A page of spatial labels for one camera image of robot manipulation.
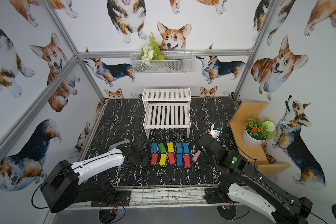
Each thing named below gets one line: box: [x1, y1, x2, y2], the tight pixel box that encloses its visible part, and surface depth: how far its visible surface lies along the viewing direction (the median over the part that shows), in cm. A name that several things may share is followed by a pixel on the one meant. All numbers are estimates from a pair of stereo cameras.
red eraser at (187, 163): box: [183, 155, 191, 168], surface depth 87 cm
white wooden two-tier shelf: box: [141, 86, 191, 139], surface depth 94 cm
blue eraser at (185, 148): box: [182, 142, 190, 154], surface depth 92 cm
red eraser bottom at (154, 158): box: [150, 153, 159, 166], surface depth 88 cm
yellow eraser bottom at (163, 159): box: [159, 153, 168, 166], surface depth 88 cm
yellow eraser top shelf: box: [167, 141, 175, 153], surface depth 94 cm
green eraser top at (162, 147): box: [157, 142, 167, 154], surface depth 94 cm
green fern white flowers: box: [138, 31, 166, 65], surface depth 82 cm
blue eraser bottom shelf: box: [176, 154, 183, 166], surface depth 87 cm
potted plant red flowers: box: [243, 114, 277, 147], surface depth 78 cm
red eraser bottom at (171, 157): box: [168, 152, 176, 165], surface depth 89 cm
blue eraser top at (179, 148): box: [176, 142, 183, 154], surface depth 92 cm
